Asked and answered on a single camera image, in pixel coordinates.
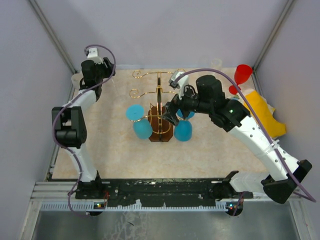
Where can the gold wire glass rack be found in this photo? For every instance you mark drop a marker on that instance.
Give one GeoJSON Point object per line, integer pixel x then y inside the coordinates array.
{"type": "Point", "coordinates": [162, 130]}

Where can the patterned yellow cloth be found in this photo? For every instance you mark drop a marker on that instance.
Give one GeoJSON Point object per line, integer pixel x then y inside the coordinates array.
{"type": "Point", "coordinates": [265, 112]}

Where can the aluminium corner post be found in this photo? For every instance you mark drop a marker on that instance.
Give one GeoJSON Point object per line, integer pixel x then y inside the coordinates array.
{"type": "Point", "coordinates": [284, 14]}
{"type": "Point", "coordinates": [52, 35]}

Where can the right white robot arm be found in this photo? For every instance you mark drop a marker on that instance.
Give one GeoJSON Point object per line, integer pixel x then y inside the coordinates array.
{"type": "Point", "coordinates": [284, 172]}

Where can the blue wine glass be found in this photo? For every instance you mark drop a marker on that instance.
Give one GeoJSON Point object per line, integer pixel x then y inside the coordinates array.
{"type": "Point", "coordinates": [183, 132]}
{"type": "Point", "coordinates": [141, 126]}

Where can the right aluminium corner post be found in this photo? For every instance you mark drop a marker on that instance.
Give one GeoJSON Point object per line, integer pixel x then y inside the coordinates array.
{"type": "Point", "coordinates": [284, 14]}

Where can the clear wine glass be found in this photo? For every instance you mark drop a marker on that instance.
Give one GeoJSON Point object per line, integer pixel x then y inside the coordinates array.
{"type": "Point", "coordinates": [216, 64]}
{"type": "Point", "coordinates": [75, 80]}

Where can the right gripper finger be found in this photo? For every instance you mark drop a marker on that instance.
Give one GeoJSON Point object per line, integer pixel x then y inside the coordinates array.
{"type": "Point", "coordinates": [171, 107]}
{"type": "Point", "coordinates": [171, 117]}

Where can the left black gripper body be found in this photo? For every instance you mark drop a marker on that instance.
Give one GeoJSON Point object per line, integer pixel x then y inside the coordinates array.
{"type": "Point", "coordinates": [103, 71]}

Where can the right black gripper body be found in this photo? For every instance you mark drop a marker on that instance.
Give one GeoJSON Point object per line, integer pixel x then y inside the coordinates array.
{"type": "Point", "coordinates": [194, 103]}

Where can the left aluminium corner post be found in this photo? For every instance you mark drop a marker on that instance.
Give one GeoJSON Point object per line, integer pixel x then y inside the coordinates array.
{"type": "Point", "coordinates": [52, 35]}

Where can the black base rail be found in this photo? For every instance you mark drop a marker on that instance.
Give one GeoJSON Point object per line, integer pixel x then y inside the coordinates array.
{"type": "Point", "coordinates": [158, 195]}

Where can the red plastic wine glass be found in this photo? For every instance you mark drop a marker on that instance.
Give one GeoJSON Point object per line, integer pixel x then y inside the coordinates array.
{"type": "Point", "coordinates": [242, 74]}

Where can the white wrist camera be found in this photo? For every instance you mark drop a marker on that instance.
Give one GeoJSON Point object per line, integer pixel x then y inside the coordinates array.
{"type": "Point", "coordinates": [178, 81]}
{"type": "Point", "coordinates": [92, 54]}

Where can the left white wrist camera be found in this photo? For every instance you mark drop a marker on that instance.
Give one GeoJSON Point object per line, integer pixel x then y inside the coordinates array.
{"type": "Point", "coordinates": [92, 54]}

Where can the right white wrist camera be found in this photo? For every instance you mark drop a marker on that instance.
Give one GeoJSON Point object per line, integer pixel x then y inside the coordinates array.
{"type": "Point", "coordinates": [178, 81]}

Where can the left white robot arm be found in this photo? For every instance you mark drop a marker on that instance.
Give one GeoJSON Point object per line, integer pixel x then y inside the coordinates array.
{"type": "Point", "coordinates": [69, 130]}

